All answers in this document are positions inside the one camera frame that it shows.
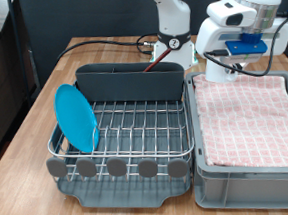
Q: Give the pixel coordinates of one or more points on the black metal frame pole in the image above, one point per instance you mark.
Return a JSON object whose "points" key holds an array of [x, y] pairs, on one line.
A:
{"points": [[18, 47]]}

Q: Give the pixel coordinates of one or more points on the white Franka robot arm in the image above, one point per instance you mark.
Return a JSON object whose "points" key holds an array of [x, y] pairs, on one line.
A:
{"points": [[173, 15]]}

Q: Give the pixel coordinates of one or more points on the dark blue backdrop curtain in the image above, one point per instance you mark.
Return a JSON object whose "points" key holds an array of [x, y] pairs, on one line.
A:
{"points": [[53, 17]]}

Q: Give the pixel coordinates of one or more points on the pink checkered towel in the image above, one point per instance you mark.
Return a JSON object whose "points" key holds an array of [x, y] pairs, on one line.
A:
{"points": [[249, 126]]}

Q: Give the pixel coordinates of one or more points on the grey plastic crate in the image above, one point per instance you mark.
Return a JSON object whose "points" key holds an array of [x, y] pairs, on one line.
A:
{"points": [[250, 189]]}

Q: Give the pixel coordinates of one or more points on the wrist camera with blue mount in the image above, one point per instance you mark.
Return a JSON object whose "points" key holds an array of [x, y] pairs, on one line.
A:
{"points": [[246, 47]]}

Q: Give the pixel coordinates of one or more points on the dark grey cutlery holder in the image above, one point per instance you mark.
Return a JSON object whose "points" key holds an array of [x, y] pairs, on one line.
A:
{"points": [[129, 85]]}

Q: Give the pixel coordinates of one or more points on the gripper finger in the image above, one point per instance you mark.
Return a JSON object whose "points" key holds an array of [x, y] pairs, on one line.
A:
{"points": [[243, 67]]}

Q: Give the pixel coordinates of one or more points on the grey drain tray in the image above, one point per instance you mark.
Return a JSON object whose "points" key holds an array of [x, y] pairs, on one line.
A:
{"points": [[124, 196]]}

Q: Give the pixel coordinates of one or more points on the blue plastic plate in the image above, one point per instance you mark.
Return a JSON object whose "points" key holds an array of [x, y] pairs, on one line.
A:
{"points": [[74, 116]]}

